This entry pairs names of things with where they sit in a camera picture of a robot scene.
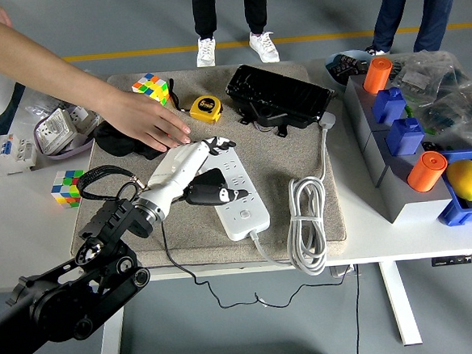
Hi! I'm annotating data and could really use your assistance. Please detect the glossy black device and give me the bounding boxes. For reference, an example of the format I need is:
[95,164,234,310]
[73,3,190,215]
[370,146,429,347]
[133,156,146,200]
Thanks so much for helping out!
[223,58,339,142]

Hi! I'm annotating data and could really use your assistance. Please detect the person's hand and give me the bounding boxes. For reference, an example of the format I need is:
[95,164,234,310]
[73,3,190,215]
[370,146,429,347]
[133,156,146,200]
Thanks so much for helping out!
[95,85,194,158]

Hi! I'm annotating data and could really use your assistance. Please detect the white power strip cable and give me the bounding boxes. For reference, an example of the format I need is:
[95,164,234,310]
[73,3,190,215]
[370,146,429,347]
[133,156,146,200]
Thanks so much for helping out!
[239,111,348,282]

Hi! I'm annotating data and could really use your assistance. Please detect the orange cylinder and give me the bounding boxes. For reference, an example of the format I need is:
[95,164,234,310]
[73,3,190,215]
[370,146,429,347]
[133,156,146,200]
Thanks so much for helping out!
[361,55,395,95]
[404,150,451,194]

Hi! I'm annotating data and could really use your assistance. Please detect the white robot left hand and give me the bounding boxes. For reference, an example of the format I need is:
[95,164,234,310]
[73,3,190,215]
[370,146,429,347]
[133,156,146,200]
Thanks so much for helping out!
[132,134,251,218]

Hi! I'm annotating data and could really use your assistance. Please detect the small colourful puzzle cube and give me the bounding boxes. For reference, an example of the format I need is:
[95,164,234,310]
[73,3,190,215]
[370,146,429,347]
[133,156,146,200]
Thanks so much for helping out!
[49,168,88,210]

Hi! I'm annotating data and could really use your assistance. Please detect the dark circuit boards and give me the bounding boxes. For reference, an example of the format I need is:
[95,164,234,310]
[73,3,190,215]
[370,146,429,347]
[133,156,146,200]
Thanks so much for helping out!
[328,53,370,86]

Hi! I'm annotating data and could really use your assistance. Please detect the grey box under table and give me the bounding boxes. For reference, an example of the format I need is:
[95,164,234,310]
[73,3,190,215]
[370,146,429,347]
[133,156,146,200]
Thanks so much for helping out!
[329,263,360,279]

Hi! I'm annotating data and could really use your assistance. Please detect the white circuit breaker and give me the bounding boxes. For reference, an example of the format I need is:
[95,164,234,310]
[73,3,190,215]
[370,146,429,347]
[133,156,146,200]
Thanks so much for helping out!
[0,132,39,177]

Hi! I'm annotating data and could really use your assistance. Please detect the light blue bowl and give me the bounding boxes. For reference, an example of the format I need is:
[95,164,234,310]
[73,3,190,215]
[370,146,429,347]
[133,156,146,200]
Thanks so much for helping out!
[323,48,377,91]

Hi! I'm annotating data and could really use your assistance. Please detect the black folded cloth bag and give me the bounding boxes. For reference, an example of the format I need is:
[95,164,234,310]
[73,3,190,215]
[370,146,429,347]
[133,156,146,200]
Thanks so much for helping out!
[93,117,162,164]

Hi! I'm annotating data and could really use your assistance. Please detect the large colourful puzzle cube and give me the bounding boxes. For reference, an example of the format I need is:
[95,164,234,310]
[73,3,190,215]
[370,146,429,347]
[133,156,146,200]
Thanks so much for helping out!
[131,71,171,109]

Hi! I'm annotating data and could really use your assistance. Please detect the black hanging cable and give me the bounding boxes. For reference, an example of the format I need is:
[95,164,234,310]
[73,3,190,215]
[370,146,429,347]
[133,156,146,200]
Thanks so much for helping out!
[349,263,365,354]

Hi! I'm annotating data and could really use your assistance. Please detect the clear bag of components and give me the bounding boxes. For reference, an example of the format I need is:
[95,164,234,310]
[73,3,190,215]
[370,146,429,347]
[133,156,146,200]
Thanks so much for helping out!
[415,85,472,155]
[387,46,472,108]

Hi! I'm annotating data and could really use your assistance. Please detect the white table leg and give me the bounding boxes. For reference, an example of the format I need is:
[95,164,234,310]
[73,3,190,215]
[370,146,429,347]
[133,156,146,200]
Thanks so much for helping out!
[377,259,424,348]
[94,306,130,354]

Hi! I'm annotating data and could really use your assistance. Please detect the yellow tape measure round label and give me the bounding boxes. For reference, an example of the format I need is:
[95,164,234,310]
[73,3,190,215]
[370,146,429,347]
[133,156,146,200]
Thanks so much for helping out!
[166,74,224,128]

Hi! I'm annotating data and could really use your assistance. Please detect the black table control panel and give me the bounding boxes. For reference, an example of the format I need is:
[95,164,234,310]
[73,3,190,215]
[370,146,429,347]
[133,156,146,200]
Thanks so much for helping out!
[430,253,472,268]

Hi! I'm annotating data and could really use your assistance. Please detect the thin black plug cord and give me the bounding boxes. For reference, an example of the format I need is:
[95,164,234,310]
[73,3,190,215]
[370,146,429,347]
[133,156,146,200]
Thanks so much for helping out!
[160,208,354,315]

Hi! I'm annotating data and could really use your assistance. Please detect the white power strip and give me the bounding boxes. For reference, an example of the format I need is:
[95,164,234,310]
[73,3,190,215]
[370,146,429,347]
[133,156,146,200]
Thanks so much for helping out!
[200,144,272,244]

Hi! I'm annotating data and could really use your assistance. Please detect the blue plastic block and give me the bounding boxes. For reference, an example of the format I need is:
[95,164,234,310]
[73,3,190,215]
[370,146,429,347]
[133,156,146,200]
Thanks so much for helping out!
[370,86,408,128]
[384,116,427,158]

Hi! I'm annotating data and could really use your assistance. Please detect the yellow lemon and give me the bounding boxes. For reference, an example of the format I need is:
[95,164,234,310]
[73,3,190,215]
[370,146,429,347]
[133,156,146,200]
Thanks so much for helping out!
[445,158,472,204]

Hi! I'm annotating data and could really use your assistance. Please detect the white wall socket module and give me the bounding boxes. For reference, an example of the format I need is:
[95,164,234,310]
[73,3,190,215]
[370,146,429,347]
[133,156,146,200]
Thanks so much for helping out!
[68,103,101,133]
[35,107,77,155]

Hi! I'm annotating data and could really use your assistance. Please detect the blue plastic bin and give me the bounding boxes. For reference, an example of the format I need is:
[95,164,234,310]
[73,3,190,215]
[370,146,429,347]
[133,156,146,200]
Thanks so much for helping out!
[432,149,472,228]

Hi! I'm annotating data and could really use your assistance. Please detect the black plug adapter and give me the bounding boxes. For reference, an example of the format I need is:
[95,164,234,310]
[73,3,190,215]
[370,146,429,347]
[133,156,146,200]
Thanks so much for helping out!
[188,167,228,193]

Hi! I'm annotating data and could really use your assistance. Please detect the grey-brown mat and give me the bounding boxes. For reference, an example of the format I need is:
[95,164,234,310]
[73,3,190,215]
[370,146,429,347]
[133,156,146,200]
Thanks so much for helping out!
[57,58,348,276]

